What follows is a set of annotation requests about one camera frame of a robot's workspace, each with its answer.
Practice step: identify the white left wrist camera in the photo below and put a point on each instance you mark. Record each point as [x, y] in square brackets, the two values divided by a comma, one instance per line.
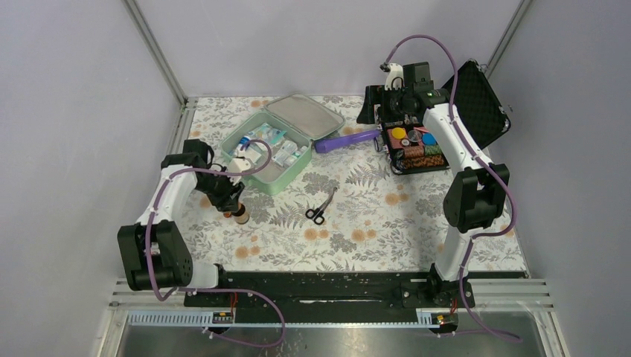
[237, 166]

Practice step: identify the floral table mat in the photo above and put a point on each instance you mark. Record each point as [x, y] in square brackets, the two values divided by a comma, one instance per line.
[377, 221]

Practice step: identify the black poker chip case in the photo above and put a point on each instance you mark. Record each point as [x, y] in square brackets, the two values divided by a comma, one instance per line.
[442, 126]

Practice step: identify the brown bottle orange cap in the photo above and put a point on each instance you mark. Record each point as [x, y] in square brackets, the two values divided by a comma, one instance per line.
[241, 216]

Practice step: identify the white bottle green label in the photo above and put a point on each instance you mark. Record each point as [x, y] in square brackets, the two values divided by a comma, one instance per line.
[292, 158]

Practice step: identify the purple cylindrical tube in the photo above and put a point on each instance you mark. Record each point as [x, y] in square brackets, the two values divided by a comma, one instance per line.
[330, 144]

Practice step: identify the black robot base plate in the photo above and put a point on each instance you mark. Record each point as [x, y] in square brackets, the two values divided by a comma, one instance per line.
[334, 297]

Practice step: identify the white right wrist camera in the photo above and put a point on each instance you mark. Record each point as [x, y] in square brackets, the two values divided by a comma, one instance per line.
[394, 79]

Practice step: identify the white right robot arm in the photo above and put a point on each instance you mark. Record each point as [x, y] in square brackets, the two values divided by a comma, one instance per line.
[475, 198]

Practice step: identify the black scissors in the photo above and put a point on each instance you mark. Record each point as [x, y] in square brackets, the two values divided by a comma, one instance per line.
[316, 215]

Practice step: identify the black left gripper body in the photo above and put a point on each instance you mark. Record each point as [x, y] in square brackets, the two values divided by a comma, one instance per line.
[219, 189]

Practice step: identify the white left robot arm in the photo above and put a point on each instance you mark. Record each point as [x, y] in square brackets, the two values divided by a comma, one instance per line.
[153, 250]

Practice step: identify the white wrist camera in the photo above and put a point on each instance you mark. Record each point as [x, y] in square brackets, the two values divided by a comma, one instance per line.
[394, 79]
[237, 166]

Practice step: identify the blue white wipes packet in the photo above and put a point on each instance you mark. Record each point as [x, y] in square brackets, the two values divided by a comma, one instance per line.
[267, 133]

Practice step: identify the mint green medicine case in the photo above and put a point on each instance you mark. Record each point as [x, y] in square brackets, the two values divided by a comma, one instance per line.
[289, 125]

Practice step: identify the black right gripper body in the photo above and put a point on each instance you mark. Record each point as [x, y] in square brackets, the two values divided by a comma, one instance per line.
[392, 103]

